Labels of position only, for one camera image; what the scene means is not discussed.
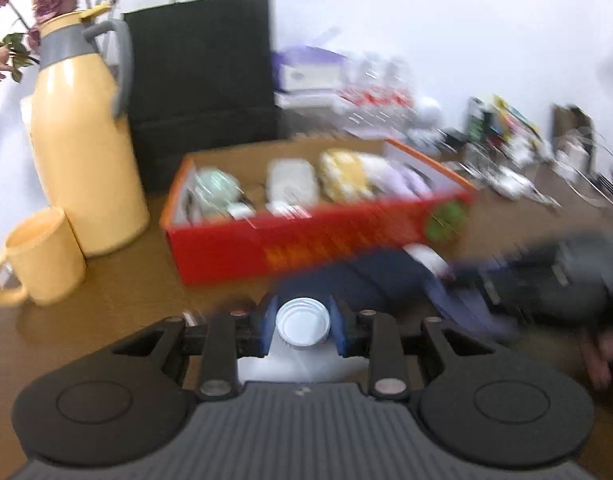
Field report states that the yellow mug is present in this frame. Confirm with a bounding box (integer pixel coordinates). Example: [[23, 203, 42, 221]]
[[0, 207, 86, 308]]

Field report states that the green glass jar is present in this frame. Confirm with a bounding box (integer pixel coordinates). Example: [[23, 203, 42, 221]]
[[190, 167, 242, 220]]

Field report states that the yellow thermos jug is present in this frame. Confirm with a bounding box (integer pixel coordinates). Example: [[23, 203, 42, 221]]
[[30, 3, 149, 257]]

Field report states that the black paper shopping bag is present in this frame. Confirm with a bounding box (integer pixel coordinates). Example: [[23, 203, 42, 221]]
[[124, 0, 280, 193]]

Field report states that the yellow white plush toy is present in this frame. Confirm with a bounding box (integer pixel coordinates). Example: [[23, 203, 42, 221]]
[[317, 150, 432, 203]]

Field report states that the middle water bottle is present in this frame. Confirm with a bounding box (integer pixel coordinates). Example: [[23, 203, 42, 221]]
[[371, 58, 401, 131]]

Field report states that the translucent white plastic box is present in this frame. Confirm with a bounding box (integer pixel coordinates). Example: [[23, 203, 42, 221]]
[[266, 158, 320, 211]]

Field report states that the navy blue pouch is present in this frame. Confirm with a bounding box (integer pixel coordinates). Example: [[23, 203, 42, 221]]
[[272, 244, 519, 340]]

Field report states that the purple white tissue pack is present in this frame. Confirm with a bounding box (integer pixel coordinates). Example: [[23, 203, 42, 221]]
[[272, 46, 347, 108]]

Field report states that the red cardboard box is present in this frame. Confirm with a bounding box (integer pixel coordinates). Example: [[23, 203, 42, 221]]
[[160, 138, 475, 285]]

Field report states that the white capped bottle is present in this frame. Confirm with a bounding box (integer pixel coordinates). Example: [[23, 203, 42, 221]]
[[238, 297, 368, 384]]

